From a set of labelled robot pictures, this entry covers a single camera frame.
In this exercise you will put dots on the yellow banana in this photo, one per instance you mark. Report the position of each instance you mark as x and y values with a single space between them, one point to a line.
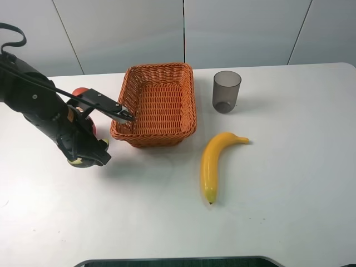
210 162

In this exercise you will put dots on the halved avocado with pit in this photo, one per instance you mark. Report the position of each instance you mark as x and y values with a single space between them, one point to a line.
93 154

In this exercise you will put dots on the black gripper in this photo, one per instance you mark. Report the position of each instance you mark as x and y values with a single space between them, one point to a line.
57 121

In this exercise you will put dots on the orange woven wicker basket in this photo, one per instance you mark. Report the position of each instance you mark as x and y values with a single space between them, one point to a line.
161 98

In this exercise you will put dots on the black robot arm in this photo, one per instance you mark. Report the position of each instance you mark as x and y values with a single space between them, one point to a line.
22 87

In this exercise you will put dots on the grey translucent plastic cup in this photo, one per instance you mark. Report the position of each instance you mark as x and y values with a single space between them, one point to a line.
225 91

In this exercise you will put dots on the round bread bun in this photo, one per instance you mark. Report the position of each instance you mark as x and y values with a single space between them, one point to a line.
79 91

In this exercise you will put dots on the red apple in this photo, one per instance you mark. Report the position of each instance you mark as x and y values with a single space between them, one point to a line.
86 114

